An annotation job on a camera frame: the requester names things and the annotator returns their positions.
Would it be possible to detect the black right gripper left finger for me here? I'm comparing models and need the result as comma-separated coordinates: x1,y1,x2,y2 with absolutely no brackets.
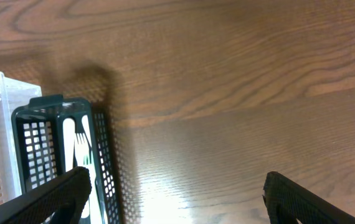
0,167,92,223

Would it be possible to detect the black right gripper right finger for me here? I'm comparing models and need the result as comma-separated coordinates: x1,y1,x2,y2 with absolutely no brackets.
263,171,355,224

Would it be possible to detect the white plastic spoon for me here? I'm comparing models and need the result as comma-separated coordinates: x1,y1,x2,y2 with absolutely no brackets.
62,118,91,219

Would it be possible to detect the dark green perforated basket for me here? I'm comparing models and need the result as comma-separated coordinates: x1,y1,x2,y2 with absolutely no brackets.
11,95,123,224

